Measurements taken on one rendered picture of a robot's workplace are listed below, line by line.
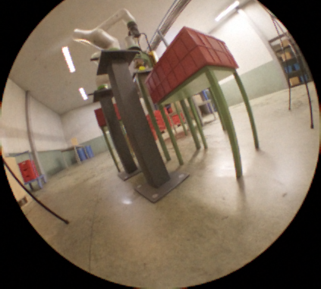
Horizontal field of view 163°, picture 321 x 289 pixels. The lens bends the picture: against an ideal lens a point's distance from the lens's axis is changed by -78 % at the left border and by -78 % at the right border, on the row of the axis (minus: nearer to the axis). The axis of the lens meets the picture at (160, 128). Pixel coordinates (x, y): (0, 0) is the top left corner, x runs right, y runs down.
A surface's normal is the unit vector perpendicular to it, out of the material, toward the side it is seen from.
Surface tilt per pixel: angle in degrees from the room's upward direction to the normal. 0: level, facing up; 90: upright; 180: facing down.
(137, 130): 90
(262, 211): 0
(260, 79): 90
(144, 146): 90
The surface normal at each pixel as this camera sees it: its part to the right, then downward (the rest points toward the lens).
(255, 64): -0.84, 0.33
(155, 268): -0.36, -0.93
